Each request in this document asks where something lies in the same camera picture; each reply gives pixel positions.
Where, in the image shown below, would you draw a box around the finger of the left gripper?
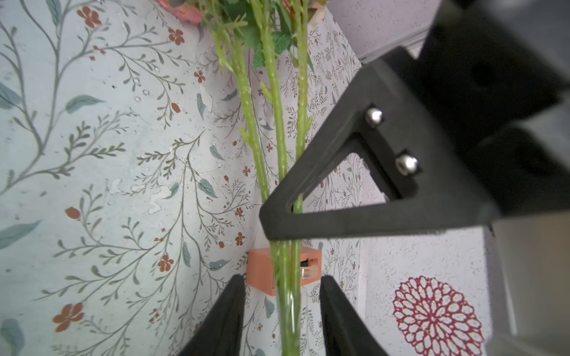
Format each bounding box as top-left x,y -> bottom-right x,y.
259,47 -> 500,241

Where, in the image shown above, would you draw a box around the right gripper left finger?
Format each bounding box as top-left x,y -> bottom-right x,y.
179,274 -> 246,356

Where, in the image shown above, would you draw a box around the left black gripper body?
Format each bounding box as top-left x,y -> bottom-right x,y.
419,1 -> 569,216

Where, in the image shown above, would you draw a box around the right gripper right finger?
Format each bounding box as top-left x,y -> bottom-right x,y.
319,275 -> 387,356

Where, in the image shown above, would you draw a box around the orange tape dispenser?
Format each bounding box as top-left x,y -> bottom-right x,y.
246,246 -> 323,297

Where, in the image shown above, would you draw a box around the pink flower bouquet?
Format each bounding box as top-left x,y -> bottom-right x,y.
155,0 -> 328,356

